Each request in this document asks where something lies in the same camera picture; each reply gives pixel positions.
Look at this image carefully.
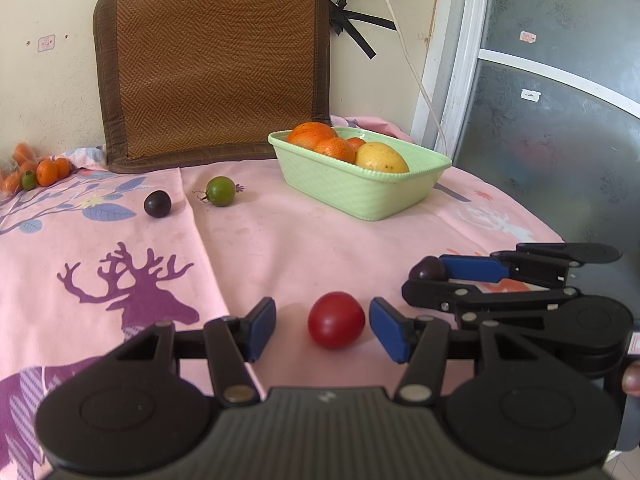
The light green plastic basket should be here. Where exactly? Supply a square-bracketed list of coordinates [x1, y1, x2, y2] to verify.
[268, 127, 453, 222]

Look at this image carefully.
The brown woven seat cushion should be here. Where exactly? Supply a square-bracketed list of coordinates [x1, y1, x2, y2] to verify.
[93, 0, 332, 175]

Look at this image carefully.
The green cherry tomato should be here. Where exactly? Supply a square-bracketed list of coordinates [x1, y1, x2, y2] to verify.
[194, 176, 246, 208]

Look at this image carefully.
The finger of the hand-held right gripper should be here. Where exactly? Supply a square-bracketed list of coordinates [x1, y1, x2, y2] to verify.
[401, 279, 582, 332]
[439, 242, 624, 287]

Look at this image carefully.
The white framed glass door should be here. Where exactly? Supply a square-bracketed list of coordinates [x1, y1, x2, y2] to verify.
[409, 0, 640, 321]

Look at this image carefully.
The pile of small oranges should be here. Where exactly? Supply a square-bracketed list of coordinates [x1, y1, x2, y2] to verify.
[0, 142, 72, 196]

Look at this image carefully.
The red cherry tomato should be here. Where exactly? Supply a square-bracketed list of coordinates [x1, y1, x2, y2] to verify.
[307, 291, 366, 350]

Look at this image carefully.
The small mandarin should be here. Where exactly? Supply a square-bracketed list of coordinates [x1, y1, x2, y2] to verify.
[314, 137, 357, 164]

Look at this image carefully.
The dark purple plum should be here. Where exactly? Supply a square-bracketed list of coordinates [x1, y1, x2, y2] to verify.
[408, 255, 450, 281]
[144, 190, 173, 218]

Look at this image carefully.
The white power cable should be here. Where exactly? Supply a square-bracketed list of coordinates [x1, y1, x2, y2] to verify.
[370, 0, 449, 155]

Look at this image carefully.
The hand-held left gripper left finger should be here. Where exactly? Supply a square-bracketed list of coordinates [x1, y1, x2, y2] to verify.
[102, 297, 277, 407]

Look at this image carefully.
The pink deer print tablecloth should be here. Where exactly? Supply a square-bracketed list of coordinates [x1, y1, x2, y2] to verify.
[0, 115, 566, 480]

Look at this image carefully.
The large orange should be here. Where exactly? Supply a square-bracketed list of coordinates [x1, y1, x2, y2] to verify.
[286, 121, 340, 150]

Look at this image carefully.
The person's right hand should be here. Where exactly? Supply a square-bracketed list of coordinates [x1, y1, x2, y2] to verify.
[621, 362, 640, 398]

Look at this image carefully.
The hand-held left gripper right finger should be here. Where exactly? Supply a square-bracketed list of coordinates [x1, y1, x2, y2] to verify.
[368, 297, 551, 407]

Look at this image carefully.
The black strap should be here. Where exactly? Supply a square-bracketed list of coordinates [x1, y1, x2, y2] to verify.
[327, 0, 397, 59]

